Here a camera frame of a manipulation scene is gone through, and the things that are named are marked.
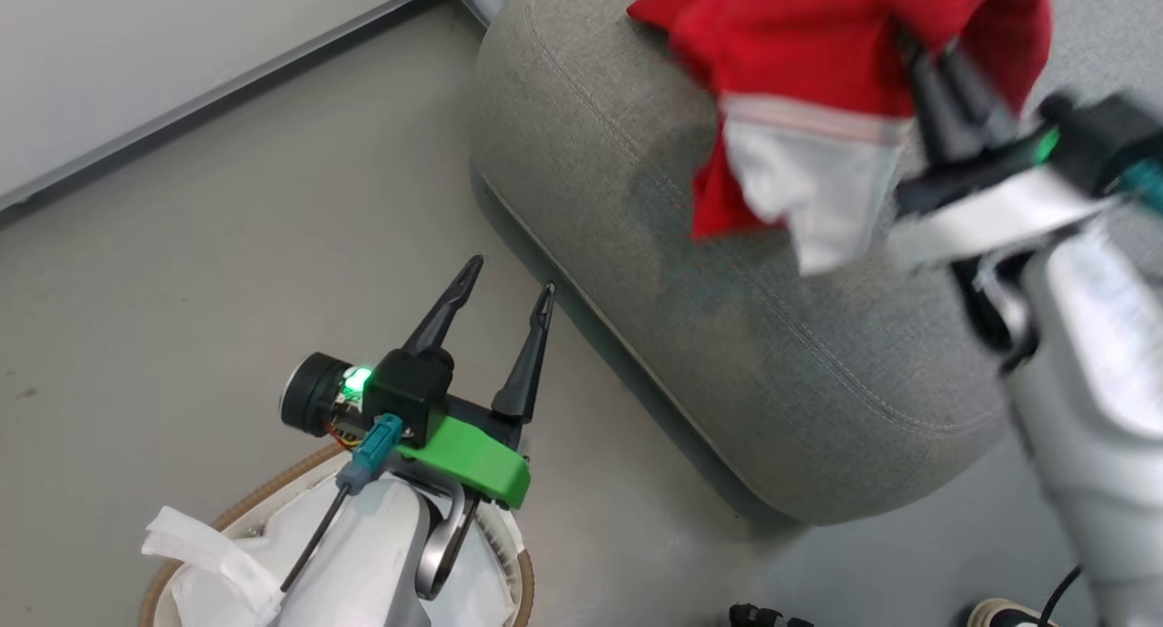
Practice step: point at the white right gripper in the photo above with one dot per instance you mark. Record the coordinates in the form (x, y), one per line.
(990, 213)

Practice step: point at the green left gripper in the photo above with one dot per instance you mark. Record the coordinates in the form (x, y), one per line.
(472, 459)

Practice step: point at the red shirt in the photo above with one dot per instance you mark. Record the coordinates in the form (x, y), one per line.
(800, 36)

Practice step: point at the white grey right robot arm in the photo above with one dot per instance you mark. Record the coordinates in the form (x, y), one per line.
(1099, 409)

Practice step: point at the grey fabric sofa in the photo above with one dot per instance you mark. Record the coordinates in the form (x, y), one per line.
(727, 336)

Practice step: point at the white cloth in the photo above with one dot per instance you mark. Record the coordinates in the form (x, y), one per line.
(218, 572)

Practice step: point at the white basket with brown rim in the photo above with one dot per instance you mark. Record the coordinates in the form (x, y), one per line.
(522, 582)

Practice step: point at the black shoe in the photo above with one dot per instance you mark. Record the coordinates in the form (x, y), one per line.
(763, 616)

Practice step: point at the beige shoe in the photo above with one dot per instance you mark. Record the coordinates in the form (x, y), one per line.
(999, 614)

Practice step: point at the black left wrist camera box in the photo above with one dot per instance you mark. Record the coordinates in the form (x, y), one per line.
(409, 386)

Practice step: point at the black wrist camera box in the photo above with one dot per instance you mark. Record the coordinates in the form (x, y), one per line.
(409, 386)
(1104, 136)

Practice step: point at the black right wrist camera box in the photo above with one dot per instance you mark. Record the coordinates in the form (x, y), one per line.
(1104, 136)

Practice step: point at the grey partition base rail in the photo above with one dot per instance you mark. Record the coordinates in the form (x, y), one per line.
(227, 86)

